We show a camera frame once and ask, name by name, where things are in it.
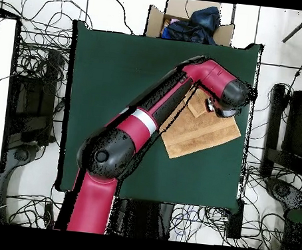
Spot single black cable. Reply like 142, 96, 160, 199
105, 0, 138, 34

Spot dark green table cloth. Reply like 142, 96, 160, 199
55, 19, 263, 212

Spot dark chair base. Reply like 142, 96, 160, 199
262, 177, 302, 211

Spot cardboard box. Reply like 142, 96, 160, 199
144, 0, 237, 47

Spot blue cable bundle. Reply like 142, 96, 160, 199
168, 201, 229, 245

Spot tan terry towel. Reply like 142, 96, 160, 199
156, 84, 246, 166

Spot dark blue clothes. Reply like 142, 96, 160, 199
161, 1, 223, 46

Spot black rod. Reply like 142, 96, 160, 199
281, 9, 302, 45

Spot grey chair base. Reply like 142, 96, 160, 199
3, 140, 43, 181

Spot black rectangular block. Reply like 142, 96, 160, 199
226, 197, 246, 240

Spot black metal frame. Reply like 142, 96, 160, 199
259, 82, 302, 182
4, 45, 66, 148

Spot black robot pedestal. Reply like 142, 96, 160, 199
109, 196, 176, 241

